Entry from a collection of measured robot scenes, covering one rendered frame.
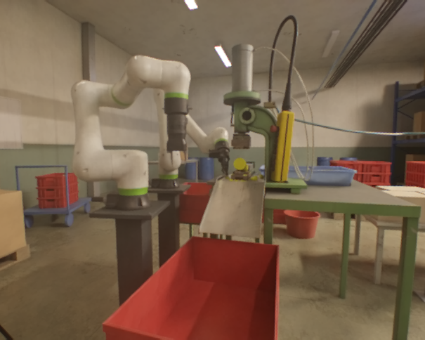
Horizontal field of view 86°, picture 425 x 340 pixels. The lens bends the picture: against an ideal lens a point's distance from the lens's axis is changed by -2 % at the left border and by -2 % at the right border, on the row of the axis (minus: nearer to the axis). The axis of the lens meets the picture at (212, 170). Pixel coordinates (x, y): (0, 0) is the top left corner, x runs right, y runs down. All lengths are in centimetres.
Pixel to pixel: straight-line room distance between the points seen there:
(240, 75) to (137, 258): 105
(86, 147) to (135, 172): 21
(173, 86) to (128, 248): 69
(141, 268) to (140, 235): 15
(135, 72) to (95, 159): 36
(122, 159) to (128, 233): 31
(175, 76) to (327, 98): 915
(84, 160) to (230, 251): 72
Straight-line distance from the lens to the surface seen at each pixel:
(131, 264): 113
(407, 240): 122
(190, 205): 178
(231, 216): 107
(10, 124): 549
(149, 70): 88
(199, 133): 158
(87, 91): 125
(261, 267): 114
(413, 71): 1085
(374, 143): 1011
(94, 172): 100
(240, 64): 140
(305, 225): 334
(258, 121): 136
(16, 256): 326
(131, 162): 101
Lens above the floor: 117
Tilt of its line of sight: 5 degrees down
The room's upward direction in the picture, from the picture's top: straight up
